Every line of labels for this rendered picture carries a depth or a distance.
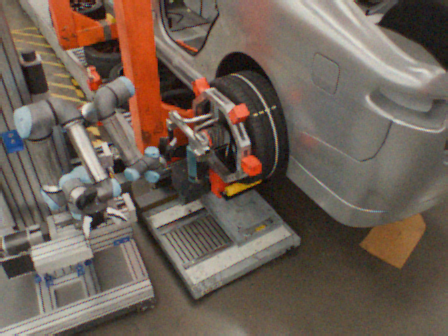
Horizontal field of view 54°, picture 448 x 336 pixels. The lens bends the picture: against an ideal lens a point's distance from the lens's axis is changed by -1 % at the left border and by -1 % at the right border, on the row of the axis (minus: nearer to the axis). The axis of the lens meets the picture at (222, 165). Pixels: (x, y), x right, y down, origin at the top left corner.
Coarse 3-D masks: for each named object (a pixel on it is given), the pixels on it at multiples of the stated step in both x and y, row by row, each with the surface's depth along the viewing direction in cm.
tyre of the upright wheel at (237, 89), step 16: (224, 80) 246; (240, 80) 246; (256, 80) 245; (240, 96) 236; (256, 96) 238; (272, 96) 240; (256, 112) 234; (272, 112) 238; (256, 128) 233; (272, 128) 237; (256, 144) 236; (272, 144) 240; (288, 144) 245; (272, 160) 245; (288, 160) 254; (256, 176) 250
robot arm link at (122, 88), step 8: (120, 80) 218; (128, 80) 220; (112, 88) 213; (120, 88) 215; (128, 88) 218; (120, 96) 215; (128, 96) 220; (88, 104) 246; (120, 104) 225; (80, 112) 246; (88, 112) 242; (88, 120) 245; (96, 120) 247
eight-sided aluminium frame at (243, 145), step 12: (204, 96) 251; (216, 96) 248; (228, 108) 235; (204, 120) 278; (228, 120) 236; (240, 132) 238; (240, 144) 234; (240, 156) 239; (216, 168) 273; (240, 168) 244; (228, 180) 263
